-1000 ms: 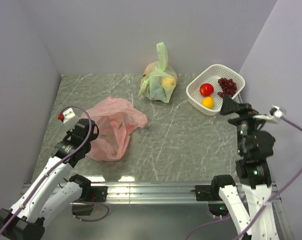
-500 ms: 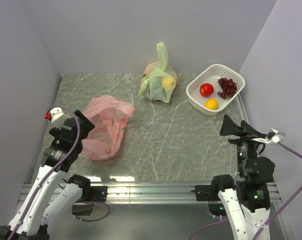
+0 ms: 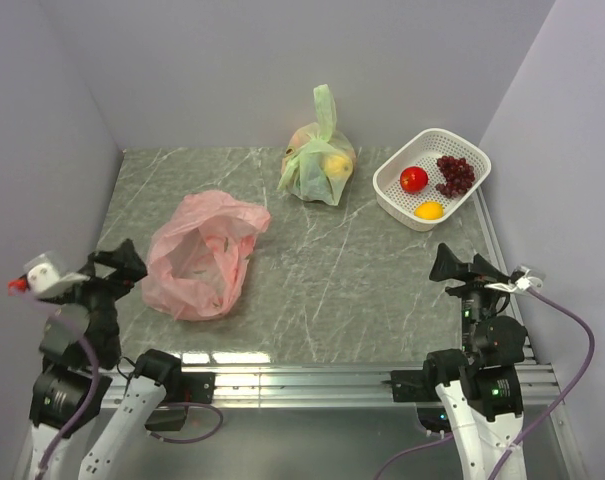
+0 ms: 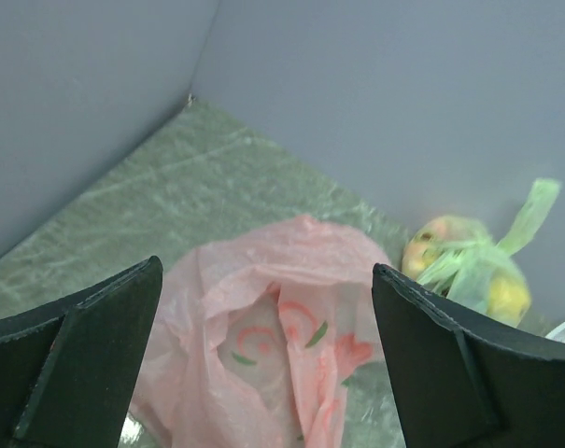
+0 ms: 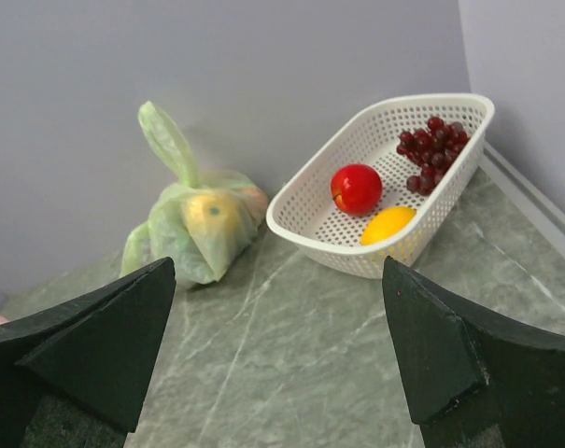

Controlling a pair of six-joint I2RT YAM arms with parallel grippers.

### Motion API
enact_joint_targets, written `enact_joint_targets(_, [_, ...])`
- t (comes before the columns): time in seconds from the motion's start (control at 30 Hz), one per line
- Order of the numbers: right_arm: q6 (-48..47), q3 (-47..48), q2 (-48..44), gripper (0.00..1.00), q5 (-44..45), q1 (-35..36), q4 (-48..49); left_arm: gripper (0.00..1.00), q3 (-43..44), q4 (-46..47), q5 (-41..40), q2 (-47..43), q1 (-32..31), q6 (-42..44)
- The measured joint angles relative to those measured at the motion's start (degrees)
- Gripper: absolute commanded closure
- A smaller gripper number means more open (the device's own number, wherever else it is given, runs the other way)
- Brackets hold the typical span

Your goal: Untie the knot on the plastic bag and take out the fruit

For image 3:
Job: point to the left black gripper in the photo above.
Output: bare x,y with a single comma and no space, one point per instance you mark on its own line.
124,260

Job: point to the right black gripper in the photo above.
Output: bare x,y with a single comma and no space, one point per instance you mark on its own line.
446,264

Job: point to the yellow fruit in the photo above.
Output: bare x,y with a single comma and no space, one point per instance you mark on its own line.
337,167
430,211

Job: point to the pink plastic bag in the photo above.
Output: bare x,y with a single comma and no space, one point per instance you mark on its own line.
197,261

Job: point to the dark red grape bunch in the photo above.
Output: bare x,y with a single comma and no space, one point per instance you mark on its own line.
458,176

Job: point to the red apple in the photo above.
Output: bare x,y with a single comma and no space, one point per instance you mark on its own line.
413,179

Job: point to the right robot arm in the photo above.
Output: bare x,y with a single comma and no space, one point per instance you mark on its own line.
477,383

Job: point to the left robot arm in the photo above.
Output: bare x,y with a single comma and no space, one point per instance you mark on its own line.
80,344

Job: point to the yellow fruit in green bag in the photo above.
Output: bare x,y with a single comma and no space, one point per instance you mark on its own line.
337,167

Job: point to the green plastic bag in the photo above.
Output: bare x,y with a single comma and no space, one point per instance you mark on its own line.
302,173

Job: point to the orange fruit in green bag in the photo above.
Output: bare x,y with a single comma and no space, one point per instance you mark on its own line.
301,137

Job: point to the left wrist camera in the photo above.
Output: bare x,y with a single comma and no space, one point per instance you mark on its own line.
45,277

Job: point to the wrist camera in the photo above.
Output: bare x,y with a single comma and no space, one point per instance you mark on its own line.
522,279
45,277

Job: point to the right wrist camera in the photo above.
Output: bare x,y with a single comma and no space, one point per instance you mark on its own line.
522,279

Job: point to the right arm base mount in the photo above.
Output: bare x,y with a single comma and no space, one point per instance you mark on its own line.
411,386

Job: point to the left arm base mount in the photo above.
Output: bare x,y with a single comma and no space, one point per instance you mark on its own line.
191,391

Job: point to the aluminium front rail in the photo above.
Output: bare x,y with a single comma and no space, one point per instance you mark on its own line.
302,386

